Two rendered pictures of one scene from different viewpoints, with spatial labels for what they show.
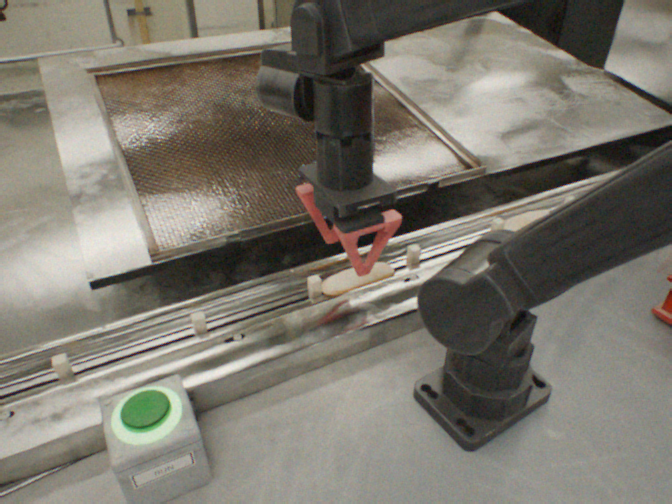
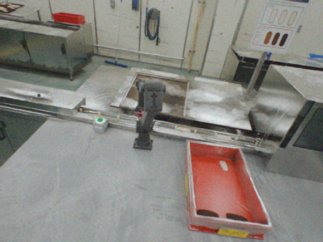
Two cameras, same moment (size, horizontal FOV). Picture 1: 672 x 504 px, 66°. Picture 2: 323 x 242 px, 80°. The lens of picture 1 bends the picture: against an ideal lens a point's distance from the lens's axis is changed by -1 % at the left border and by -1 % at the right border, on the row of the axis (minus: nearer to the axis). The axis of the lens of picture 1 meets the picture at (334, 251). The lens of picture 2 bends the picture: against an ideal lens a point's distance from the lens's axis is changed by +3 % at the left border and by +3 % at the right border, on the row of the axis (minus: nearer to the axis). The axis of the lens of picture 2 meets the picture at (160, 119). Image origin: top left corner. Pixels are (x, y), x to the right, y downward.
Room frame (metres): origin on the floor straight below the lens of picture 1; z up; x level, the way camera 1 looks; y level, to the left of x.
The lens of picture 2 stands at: (-0.36, -0.70, 1.64)
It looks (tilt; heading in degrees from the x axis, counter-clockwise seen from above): 34 degrees down; 32
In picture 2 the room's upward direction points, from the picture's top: 7 degrees clockwise
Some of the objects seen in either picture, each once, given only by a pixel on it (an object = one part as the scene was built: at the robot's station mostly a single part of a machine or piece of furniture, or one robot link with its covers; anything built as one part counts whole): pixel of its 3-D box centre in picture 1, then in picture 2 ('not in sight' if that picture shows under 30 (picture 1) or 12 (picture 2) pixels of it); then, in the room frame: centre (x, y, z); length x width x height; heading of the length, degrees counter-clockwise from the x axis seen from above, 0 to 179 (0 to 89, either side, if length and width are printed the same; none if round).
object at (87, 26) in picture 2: not in sight; (73, 43); (2.17, 3.44, 0.44); 0.70 x 0.55 x 0.87; 117
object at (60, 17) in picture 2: not in sight; (69, 17); (2.17, 3.44, 0.93); 0.51 x 0.36 x 0.13; 121
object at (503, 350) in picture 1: (478, 303); (142, 128); (0.36, -0.13, 0.94); 0.09 x 0.05 x 0.10; 46
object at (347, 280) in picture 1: (357, 276); not in sight; (0.51, -0.03, 0.86); 0.10 x 0.04 x 0.01; 117
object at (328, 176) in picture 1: (345, 161); (142, 102); (0.49, -0.01, 1.02); 0.10 x 0.07 x 0.07; 27
